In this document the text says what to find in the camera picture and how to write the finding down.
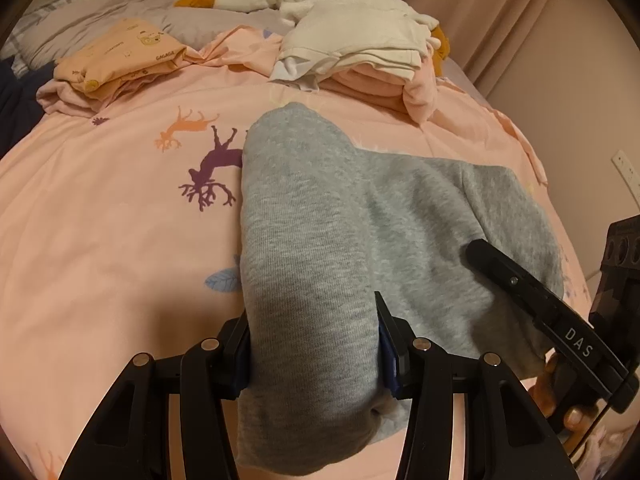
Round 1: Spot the white folded garment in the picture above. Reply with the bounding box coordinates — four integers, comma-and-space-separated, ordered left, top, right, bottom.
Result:
270, 10, 433, 93

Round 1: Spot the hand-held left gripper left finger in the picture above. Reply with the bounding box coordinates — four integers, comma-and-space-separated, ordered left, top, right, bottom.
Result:
57, 311, 252, 480

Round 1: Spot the pink curtain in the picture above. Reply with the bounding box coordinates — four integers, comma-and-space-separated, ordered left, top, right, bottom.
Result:
385, 0, 556, 88

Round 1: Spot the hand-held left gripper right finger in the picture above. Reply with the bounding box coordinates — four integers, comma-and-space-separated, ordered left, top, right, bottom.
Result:
374, 291, 573, 480

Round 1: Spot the grey pillow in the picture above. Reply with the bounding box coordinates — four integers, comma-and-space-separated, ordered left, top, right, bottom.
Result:
10, 0, 293, 72

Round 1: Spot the pink folded garment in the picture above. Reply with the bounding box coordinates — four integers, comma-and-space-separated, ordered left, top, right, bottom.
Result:
327, 62, 441, 123

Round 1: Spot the grey knit sweater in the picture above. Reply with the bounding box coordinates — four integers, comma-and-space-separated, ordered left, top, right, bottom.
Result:
236, 102, 566, 477

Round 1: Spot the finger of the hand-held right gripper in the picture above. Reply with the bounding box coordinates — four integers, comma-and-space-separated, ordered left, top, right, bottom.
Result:
465, 239, 566, 328

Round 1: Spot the white wall socket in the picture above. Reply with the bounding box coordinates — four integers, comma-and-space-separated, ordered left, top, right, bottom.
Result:
612, 149, 640, 187

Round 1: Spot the pink deer print duvet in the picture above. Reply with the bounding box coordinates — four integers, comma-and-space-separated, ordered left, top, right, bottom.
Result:
0, 27, 591, 480

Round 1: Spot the dark blue cloth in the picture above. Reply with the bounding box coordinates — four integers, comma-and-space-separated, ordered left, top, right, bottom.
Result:
0, 59, 53, 153

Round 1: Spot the person's right hand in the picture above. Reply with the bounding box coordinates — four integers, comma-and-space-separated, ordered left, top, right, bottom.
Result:
529, 352, 603, 453

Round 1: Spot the orange printed folded garment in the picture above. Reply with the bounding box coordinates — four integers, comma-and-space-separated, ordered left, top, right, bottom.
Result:
53, 17, 188, 93

